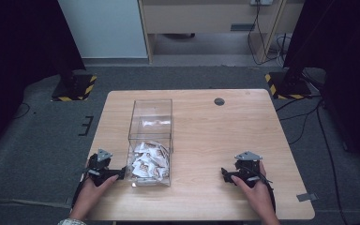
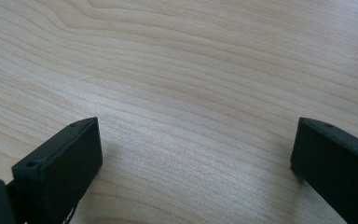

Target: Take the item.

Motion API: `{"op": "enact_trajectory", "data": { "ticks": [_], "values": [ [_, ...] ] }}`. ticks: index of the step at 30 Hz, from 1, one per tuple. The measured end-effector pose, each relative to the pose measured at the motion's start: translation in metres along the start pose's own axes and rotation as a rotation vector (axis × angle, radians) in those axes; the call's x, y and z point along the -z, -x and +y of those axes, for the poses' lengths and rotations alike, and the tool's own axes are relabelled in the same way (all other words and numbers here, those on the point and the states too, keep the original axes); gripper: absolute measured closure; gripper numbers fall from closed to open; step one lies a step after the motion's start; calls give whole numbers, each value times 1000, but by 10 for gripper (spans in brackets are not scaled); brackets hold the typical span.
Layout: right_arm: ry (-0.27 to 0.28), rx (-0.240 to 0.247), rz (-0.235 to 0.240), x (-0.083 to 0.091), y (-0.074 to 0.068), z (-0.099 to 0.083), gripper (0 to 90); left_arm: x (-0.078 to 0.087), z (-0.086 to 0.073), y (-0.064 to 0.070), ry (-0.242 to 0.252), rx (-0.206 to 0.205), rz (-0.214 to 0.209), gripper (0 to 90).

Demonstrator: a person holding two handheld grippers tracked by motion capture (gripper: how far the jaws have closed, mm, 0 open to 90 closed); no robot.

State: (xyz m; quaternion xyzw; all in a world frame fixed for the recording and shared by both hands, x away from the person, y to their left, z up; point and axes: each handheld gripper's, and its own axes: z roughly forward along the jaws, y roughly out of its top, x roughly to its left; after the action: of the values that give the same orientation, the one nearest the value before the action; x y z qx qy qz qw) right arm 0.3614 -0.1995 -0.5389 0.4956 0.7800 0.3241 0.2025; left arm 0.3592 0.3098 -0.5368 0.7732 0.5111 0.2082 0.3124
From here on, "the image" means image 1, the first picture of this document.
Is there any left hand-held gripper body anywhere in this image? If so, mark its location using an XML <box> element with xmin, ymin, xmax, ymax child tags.
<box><xmin>88</xmin><ymin>148</ymin><xmax>118</xmax><ymax>188</ymax></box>

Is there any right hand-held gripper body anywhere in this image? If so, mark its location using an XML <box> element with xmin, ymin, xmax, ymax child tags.
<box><xmin>231</xmin><ymin>150</ymin><xmax>263</xmax><ymax>188</ymax></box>

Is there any person's left hand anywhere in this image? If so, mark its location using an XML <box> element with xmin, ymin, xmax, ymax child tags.
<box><xmin>69</xmin><ymin>174</ymin><xmax>120</xmax><ymax>221</ymax></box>

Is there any person's right hand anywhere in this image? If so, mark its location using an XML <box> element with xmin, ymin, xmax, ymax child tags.
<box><xmin>231</xmin><ymin>160</ymin><xmax>281</xmax><ymax>225</ymax></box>

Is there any pile of white snack packets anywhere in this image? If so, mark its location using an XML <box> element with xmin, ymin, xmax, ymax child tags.
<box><xmin>130</xmin><ymin>141</ymin><xmax>171</xmax><ymax>183</ymax></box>

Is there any clear plastic box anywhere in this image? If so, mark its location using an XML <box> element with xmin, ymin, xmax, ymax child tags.
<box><xmin>127</xmin><ymin>98</ymin><xmax>173</xmax><ymax>188</ymax></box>

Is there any grey tape piece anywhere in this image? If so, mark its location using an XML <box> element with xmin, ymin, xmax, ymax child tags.
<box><xmin>295</xmin><ymin>192</ymin><xmax>320</xmax><ymax>203</ymax></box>

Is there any black stand with striped base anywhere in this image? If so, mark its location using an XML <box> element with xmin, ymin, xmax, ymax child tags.
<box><xmin>263</xmin><ymin>62</ymin><xmax>313</xmax><ymax>100</ymax></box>
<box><xmin>51</xmin><ymin>55</ymin><xmax>98</xmax><ymax>102</ymax></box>

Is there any dark curtain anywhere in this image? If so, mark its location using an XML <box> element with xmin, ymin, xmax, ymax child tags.
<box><xmin>0</xmin><ymin>0</ymin><xmax>87</xmax><ymax>163</ymax></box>
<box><xmin>282</xmin><ymin>0</ymin><xmax>360</xmax><ymax>179</ymax></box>

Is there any white panel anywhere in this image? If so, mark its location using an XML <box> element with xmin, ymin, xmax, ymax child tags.
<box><xmin>57</xmin><ymin>0</ymin><xmax>148</xmax><ymax>59</ymax></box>

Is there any light wooden desk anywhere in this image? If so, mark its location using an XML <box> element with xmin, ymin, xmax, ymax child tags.
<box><xmin>137</xmin><ymin>0</ymin><xmax>306</xmax><ymax>65</ymax></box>

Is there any white power strip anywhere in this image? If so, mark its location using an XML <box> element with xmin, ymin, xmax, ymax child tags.
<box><xmin>249</xmin><ymin>0</ymin><xmax>274</xmax><ymax>7</ymax></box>

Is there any left hand-held gripper cable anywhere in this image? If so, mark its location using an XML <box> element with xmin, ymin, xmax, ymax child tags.
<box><xmin>70</xmin><ymin>170</ymin><xmax>90</xmax><ymax>210</ymax></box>

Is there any hand-held gripper cable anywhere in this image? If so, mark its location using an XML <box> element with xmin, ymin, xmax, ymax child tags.
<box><xmin>243</xmin><ymin>166</ymin><xmax>277</xmax><ymax>214</ymax></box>
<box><xmin>70</xmin><ymin>170</ymin><xmax>90</xmax><ymax>210</ymax></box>

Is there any right hand-held gripper cable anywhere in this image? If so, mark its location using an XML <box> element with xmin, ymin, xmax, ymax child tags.
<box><xmin>243</xmin><ymin>166</ymin><xmax>277</xmax><ymax>214</ymax></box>

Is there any long black floor cable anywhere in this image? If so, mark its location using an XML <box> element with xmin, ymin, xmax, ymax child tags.
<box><xmin>315</xmin><ymin>99</ymin><xmax>345</xmax><ymax>225</ymax></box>

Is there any thin black floor cable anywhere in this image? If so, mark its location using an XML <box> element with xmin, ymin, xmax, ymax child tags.
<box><xmin>12</xmin><ymin>102</ymin><xmax>32</xmax><ymax>120</ymax></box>

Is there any black hanging cable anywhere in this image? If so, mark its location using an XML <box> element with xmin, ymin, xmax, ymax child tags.
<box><xmin>247</xmin><ymin>1</ymin><xmax>288</xmax><ymax>67</ymax></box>

